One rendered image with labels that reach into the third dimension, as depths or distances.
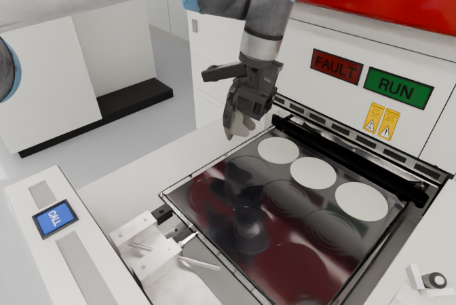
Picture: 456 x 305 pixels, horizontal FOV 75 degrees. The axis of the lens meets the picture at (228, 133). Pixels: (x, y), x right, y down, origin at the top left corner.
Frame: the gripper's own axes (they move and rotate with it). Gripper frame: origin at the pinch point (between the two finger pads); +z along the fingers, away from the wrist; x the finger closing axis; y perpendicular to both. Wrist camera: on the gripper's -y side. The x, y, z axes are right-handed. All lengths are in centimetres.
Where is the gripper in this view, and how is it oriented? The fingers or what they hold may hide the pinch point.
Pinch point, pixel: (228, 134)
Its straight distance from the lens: 69.5
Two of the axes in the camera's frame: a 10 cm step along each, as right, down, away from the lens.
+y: 8.7, 4.1, -2.8
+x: 4.6, -4.3, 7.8
